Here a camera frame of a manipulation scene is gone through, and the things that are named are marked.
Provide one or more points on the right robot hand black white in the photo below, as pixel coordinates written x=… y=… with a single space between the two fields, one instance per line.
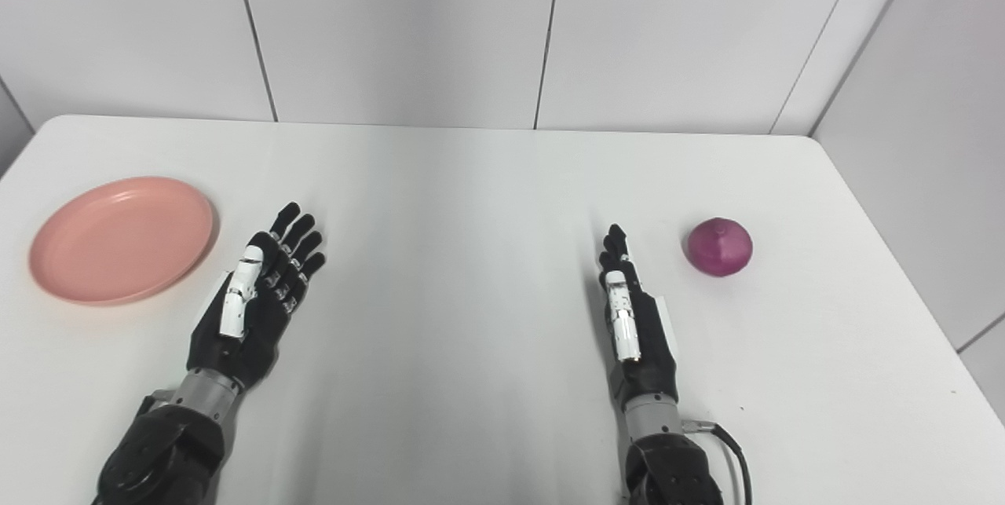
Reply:
x=640 y=332

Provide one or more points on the pink round plate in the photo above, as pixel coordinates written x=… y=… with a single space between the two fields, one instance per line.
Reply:
x=122 y=240

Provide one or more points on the purple red onion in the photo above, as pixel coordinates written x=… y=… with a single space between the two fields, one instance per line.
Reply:
x=720 y=247

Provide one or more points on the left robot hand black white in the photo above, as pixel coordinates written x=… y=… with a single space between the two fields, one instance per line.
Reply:
x=263 y=309

